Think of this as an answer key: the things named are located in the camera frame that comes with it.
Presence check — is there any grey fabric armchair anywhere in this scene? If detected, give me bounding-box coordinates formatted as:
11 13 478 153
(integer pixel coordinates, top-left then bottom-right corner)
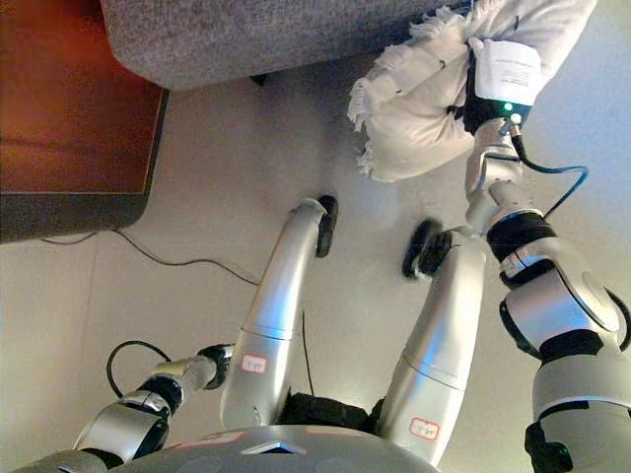
98 0 474 93

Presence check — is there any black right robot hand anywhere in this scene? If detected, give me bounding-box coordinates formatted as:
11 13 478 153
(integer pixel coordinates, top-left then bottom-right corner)
461 36 542 135

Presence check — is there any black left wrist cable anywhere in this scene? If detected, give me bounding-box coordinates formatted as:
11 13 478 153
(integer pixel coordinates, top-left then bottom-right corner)
105 339 174 401

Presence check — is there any black robot pelvis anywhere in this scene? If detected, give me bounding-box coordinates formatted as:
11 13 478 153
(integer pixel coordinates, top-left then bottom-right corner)
278 392 386 436

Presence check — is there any white fringed pillow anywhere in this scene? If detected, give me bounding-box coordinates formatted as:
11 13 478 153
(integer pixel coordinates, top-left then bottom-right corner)
347 0 597 183

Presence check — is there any silver robot leg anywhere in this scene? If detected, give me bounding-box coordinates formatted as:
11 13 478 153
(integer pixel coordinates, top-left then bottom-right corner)
379 219 489 467
219 195 340 431

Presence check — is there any dark wooden cabinet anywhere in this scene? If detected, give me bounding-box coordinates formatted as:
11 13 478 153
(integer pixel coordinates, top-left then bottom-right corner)
0 0 172 245

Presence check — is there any thin black floor cable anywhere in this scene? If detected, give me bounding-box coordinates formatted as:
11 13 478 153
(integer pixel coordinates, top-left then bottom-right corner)
41 229 316 395

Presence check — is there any grey robot torso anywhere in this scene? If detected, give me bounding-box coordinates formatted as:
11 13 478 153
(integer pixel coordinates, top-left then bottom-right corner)
0 426 445 473

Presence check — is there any silver left robot leg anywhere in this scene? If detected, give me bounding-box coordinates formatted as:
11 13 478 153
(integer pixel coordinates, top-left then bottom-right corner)
219 195 340 431

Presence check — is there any silver right robot leg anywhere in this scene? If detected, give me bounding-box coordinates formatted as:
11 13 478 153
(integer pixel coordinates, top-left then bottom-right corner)
379 219 489 467

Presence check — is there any black blue right wrist cable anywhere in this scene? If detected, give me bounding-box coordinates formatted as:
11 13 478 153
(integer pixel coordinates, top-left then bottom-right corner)
510 125 591 218

